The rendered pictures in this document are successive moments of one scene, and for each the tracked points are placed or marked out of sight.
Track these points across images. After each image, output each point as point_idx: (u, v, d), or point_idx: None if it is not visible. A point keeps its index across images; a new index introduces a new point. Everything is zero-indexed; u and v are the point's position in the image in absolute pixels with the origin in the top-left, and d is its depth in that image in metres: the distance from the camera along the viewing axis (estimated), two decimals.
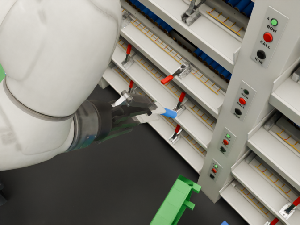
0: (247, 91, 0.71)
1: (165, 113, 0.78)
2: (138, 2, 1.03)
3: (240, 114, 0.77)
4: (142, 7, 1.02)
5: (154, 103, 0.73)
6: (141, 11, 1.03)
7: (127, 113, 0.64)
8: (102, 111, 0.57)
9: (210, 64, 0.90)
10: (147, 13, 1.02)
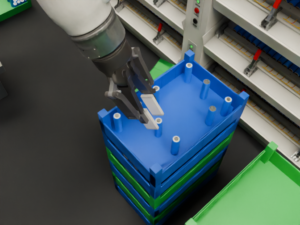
0: None
1: None
2: None
3: None
4: None
5: (144, 122, 0.72)
6: None
7: (120, 88, 0.66)
8: (97, 65, 0.60)
9: None
10: None
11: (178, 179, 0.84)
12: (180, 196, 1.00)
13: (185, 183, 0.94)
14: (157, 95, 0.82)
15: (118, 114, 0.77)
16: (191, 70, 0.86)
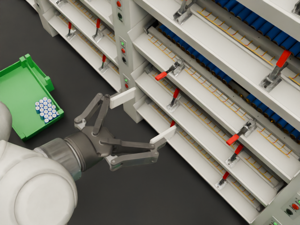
0: None
1: None
2: (192, 48, 0.96)
3: None
4: (196, 53, 0.95)
5: (164, 143, 0.69)
6: (195, 57, 0.96)
7: (118, 152, 0.67)
8: (89, 168, 0.64)
9: (278, 122, 0.83)
10: (202, 60, 0.95)
11: None
12: None
13: None
14: None
15: None
16: None
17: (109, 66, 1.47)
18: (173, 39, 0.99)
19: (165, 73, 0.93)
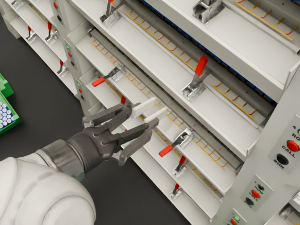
0: (261, 188, 0.59)
1: None
2: None
3: (252, 205, 0.65)
4: None
5: (158, 122, 0.72)
6: None
7: (118, 145, 0.68)
8: (91, 169, 0.63)
9: None
10: None
11: None
12: None
13: None
14: None
15: None
16: None
17: (68, 69, 1.41)
18: None
19: (102, 79, 0.88)
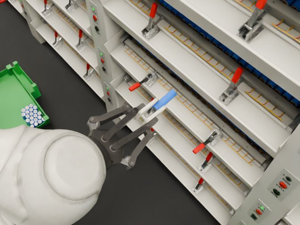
0: (289, 179, 0.68)
1: None
2: None
3: (279, 195, 0.75)
4: None
5: (139, 105, 0.74)
6: (168, 69, 1.01)
7: (112, 127, 0.67)
8: None
9: (242, 132, 0.88)
10: None
11: None
12: None
13: None
14: None
15: (210, 105, 0.93)
16: (157, 102, 0.77)
17: (93, 73, 1.51)
18: (147, 51, 1.04)
19: (138, 85, 0.98)
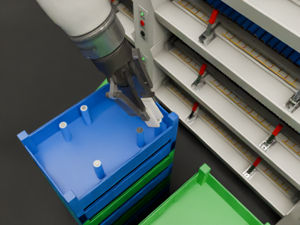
0: None
1: None
2: None
3: None
4: None
5: (145, 120, 0.72)
6: None
7: (121, 88, 0.66)
8: (97, 65, 0.60)
9: None
10: None
11: (109, 202, 0.80)
12: (123, 216, 0.97)
13: (124, 203, 0.91)
14: (86, 115, 0.79)
15: None
16: None
17: None
18: None
19: None
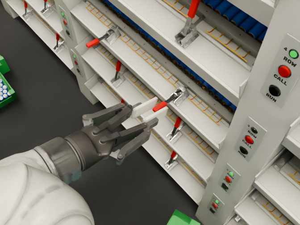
0: (255, 130, 0.58)
1: None
2: None
3: (246, 153, 0.64)
4: (132, 20, 0.89)
5: (157, 122, 0.72)
6: (131, 24, 0.90)
7: (117, 143, 0.68)
8: (89, 167, 0.64)
9: (210, 89, 0.77)
10: (138, 27, 0.89)
11: None
12: None
13: None
14: None
15: (175, 61, 0.82)
16: None
17: (64, 45, 1.41)
18: (110, 6, 0.94)
19: (97, 40, 0.87)
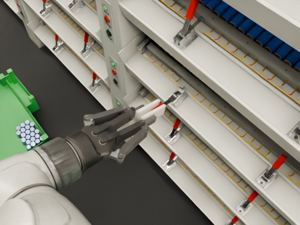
0: None
1: None
2: None
3: None
4: None
5: (155, 119, 0.73)
6: None
7: (117, 143, 0.69)
8: (89, 168, 0.64)
9: None
10: None
11: None
12: None
13: None
14: None
15: None
16: None
17: (100, 84, 1.29)
18: None
19: None
